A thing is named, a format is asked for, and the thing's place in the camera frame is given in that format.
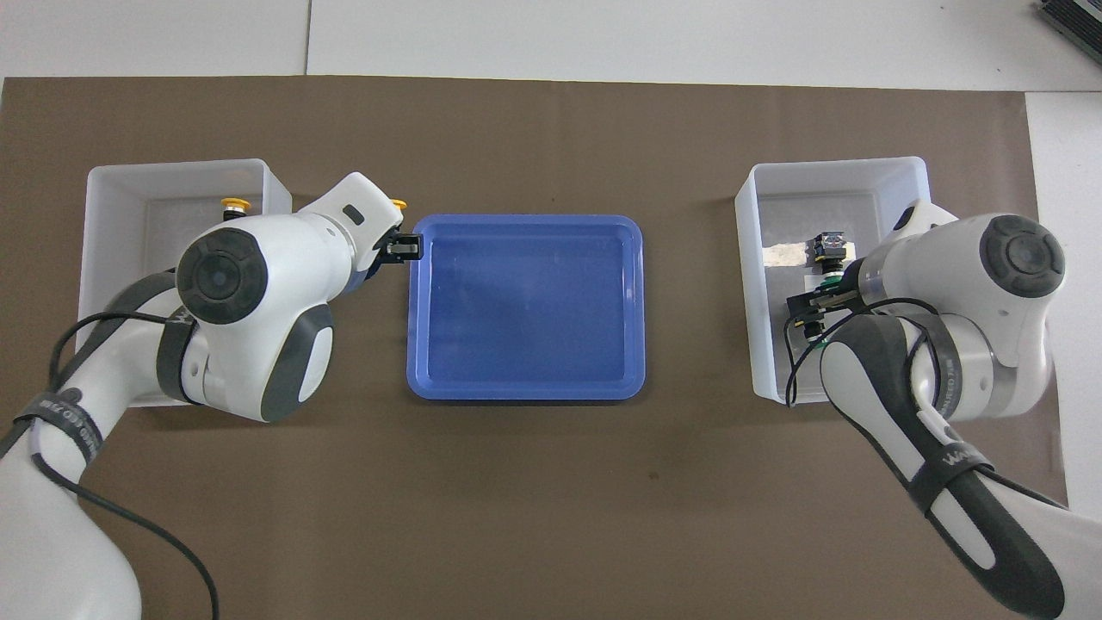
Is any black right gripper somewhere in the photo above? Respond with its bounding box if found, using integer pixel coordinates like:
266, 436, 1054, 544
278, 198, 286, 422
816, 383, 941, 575
786, 258, 870, 321

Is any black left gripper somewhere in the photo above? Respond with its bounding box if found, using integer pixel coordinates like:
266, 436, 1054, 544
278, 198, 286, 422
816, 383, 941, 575
353, 232, 424, 289

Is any green push button switch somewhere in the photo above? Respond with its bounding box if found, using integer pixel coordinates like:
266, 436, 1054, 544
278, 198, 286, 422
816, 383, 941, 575
794, 314, 834, 352
809, 229, 855, 292

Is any translucent white plastic box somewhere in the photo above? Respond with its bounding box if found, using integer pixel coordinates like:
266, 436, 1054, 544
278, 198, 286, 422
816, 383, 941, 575
734, 156, 932, 406
76, 158, 294, 407

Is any blue plastic tray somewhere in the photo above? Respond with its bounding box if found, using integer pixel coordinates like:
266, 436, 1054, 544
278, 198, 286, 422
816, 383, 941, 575
406, 214, 647, 402

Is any brown paper table mat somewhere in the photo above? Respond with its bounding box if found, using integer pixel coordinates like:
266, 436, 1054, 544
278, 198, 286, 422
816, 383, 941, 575
0, 76, 1073, 620

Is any grey ribbed metal device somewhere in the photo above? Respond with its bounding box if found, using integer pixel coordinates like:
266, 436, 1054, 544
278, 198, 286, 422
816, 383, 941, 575
1036, 0, 1102, 54

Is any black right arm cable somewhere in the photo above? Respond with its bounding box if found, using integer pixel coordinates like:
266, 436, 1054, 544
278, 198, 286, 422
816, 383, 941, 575
782, 297, 1068, 509

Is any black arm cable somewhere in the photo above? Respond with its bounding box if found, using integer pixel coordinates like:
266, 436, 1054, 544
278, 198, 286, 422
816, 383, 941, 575
782, 297, 1068, 509
0, 310, 220, 620

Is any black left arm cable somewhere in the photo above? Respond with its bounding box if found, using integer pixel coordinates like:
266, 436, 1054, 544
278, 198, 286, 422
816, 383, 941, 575
0, 310, 220, 620

